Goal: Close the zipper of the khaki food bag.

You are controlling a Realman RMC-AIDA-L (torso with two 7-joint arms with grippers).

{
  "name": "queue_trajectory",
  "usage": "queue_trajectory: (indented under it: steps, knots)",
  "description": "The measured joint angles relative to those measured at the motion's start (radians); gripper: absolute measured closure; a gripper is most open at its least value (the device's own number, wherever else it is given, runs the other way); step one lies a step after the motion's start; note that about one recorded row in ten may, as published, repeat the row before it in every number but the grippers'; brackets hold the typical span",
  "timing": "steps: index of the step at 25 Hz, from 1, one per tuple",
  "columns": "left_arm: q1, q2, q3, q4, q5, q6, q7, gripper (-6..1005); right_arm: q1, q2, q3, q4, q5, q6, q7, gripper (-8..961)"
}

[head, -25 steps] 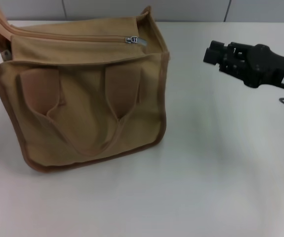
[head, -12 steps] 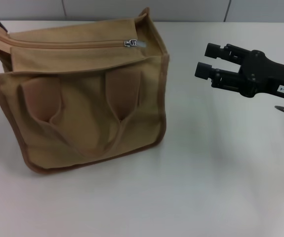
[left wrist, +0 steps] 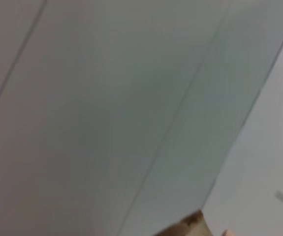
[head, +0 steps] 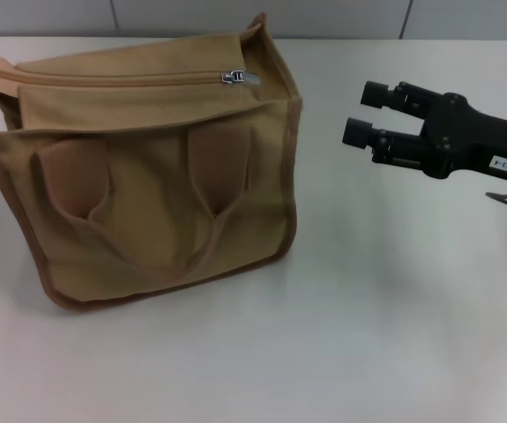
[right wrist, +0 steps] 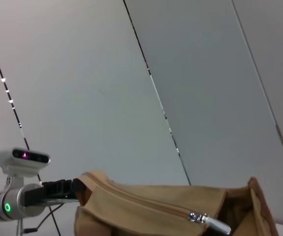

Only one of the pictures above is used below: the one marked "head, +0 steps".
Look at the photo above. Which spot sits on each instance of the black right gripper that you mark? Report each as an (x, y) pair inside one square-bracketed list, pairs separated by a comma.
[(478, 136)]

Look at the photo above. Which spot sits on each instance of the silver metal zipper pull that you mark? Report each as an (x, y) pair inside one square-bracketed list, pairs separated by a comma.
[(235, 77)]

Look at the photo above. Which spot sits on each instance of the khaki canvas food bag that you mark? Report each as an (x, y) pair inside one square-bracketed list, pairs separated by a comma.
[(156, 189)]

